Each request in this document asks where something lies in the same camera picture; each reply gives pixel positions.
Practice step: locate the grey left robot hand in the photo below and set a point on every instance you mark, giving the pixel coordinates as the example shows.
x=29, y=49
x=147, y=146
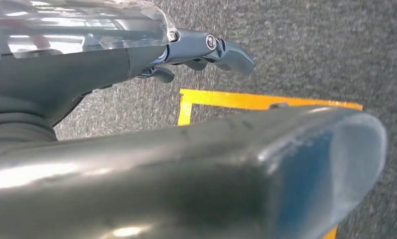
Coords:
x=152, y=184

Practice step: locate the yellow floor tape square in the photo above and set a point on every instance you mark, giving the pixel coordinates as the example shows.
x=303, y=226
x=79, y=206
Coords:
x=234, y=99

